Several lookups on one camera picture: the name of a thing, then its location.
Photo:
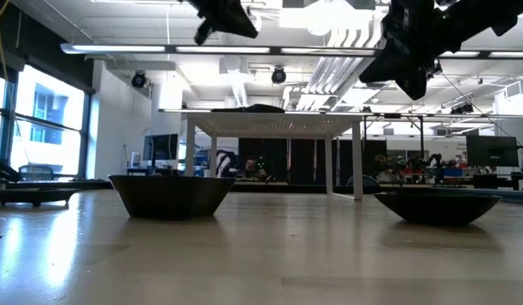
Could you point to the blue box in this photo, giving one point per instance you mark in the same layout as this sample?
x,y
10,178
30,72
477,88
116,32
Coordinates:
x,y
452,172

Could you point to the dark curved chair part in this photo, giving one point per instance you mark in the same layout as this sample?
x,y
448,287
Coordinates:
x,y
0,169

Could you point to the black computer monitor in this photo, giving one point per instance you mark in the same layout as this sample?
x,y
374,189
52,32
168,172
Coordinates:
x,y
161,147
494,151

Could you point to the black oval pointed plate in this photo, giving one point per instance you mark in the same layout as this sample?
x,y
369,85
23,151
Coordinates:
x,y
437,209
265,108

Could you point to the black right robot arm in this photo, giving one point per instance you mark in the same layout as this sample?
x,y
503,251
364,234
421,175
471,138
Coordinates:
x,y
477,14

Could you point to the black round ceiling speaker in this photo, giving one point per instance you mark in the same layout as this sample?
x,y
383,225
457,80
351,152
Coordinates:
x,y
139,79
279,75

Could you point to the black background robot arm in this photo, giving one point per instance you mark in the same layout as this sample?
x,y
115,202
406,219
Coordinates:
x,y
435,160

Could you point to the thin black metal stand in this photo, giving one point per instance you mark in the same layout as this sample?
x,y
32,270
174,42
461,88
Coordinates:
x,y
421,140

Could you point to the grey mesh chair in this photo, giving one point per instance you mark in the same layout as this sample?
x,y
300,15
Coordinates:
x,y
36,173

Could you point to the long ceiling light fixture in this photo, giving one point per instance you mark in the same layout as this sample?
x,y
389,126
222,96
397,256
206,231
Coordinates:
x,y
117,48

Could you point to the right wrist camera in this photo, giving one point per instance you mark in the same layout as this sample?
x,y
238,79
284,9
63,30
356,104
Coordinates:
x,y
401,14

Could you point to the black partition panels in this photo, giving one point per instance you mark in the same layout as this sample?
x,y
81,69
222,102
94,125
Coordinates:
x,y
303,161

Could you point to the black aluminium table frame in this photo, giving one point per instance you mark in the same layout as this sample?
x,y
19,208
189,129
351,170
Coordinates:
x,y
96,185

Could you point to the dark cabinet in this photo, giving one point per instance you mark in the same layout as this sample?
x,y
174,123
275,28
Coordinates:
x,y
490,181

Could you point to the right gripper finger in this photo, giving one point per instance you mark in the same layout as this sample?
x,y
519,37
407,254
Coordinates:
x,y
417,90
386,68

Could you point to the white perforated metal shelf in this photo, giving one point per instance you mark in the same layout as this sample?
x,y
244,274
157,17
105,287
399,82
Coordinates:
x,y
269,125

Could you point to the black ceiling camera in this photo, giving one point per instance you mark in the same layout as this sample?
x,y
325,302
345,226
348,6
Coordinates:
x,y
462,109

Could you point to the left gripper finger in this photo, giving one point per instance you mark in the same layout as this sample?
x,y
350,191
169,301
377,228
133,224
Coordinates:
x,y
202,33
235,19

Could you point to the large window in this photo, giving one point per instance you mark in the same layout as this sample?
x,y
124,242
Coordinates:
x,y
53,127

